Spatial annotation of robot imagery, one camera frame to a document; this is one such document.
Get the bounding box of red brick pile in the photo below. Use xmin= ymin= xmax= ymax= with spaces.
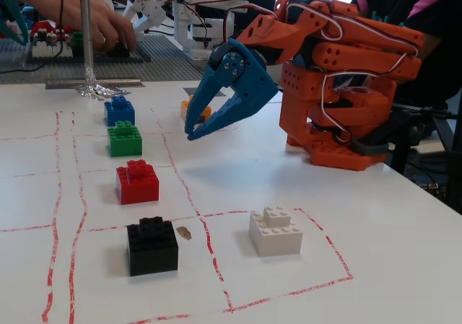
xmin=30 ymin=19 xmax=74 ymax=39

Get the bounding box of black table clamp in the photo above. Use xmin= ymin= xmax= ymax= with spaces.
xmin=350 ymin=104 xmax=450 ymax=158

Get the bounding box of long grey tape strip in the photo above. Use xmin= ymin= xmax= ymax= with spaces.
xmin=45 ymin=79 xmax=145 ymax=89

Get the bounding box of metal pole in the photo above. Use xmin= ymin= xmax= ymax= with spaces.
xmin=79 ymin=0 xmax=95 ymax=83

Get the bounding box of grey tape marker patch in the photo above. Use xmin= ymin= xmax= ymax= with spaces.
xmin=183 ymin=87 xmax=227 ymax=98

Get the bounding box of white toy brick block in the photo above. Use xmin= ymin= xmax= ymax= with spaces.
xmin=248 ymin=206 xmax=303 ymax=258

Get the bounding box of person in dark jersey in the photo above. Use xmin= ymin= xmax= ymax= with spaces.
xmin=350 ymin=0 xmax=462 ymax=113

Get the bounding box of green toy brick block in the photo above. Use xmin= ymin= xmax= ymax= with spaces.
xmin=107 ymin=120 xmax=143 ymax=158

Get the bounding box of white brick row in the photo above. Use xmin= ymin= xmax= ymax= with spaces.
xmin=31 ymin=39 xmax=74 ymax=59

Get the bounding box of pile of lego bricks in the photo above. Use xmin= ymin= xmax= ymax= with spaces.
xmin=26 ymin=35 xmax=153 ymax=64

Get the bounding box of grey studded baseplate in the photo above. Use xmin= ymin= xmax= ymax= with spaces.
xmin=0 ymin=34 xmax=205 ymax=85

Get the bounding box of thin black cable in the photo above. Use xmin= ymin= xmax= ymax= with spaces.
xmin=0 ymin=62 xmax=34 ymax=75

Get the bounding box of blue toy brick block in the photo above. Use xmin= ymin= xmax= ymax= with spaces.
xmin=103 ymin=95 xmax=136 ymax=127

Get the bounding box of red toy brick block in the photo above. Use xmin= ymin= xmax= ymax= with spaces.
xmin=115 ymin=159 xmax=160 ymax=206

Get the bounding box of white red servo cable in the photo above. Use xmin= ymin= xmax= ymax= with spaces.
xmin=273 ymin=0 xmax=420 ymax=143

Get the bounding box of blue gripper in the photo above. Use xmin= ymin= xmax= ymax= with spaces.
xmin=184 ymin=38 xmax=279 ymax=141

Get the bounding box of long teal gripper finger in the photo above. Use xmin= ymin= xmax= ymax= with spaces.
xmin=2 ymin=0 xmax=30 ymax=48

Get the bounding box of black toy brick block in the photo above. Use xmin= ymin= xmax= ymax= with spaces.
xmin=126 ymin=216 xmax=179 ymax=277

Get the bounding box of green brick stack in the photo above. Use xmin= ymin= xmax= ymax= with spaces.
xmin=69 ymin=30 xmax=85 ymax=56

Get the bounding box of short teal gripper finger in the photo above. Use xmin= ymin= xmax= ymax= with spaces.
xmin=0 ymin=18 xmax=19 ymax=40

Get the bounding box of person's bare hand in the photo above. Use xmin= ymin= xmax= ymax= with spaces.
xmin=88 ymin=0 xmax=138 ymax=53

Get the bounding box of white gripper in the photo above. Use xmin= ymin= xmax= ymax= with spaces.
xmin=122 ymin=0 xmax=167 ymax=33

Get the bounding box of orange toy brick block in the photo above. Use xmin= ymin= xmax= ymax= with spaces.
xmin=180 ymin=95 xmax=213 ymax=123

